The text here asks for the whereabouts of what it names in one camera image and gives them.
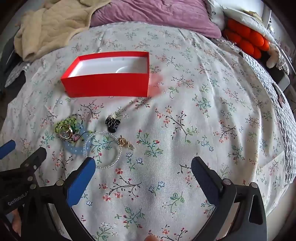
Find orange plush toy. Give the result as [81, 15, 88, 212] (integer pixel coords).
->
[224, 19, 270, 59]

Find purple pillow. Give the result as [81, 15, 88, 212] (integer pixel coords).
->
[90, 0, 222, 39]

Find red cardboard box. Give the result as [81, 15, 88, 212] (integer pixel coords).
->
[60, 51, 150, 98]

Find green bead bracelet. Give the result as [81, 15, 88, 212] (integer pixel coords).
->
[55, 116, 82, 135]

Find thin silver bead bracelet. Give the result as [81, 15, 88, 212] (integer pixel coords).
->
[68, 113, 85, 123]

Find cream fleece blanket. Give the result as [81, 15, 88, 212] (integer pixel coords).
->
[14, 0, 112, 62]

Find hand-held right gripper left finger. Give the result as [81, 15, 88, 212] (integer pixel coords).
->
[21, 157, 96, 241]

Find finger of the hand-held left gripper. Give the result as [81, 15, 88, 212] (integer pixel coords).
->
[0, 140, 16, 160]
[19, 147, 47, 186]

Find person's left hand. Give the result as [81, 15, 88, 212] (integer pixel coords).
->
[10, 209, 25, 233]

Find floral bedsheet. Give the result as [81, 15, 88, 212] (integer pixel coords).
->
[0, 22, 286, 241]

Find light blue bead bracelet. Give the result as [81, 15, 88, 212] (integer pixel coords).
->
[62, 123, 93, 156]

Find clear bead bracelet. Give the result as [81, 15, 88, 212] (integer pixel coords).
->
[84, 131, 122, 169]

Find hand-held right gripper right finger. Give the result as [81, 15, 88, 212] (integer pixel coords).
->
[191, 157, 268, 241]

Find grey box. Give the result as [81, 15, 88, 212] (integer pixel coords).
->
[269, 67, 290, 91]

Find dark ring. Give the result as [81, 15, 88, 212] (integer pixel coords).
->
[105, 116, 121, 133]

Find gold rings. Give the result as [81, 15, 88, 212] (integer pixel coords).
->
[59, 125, 75, 141]

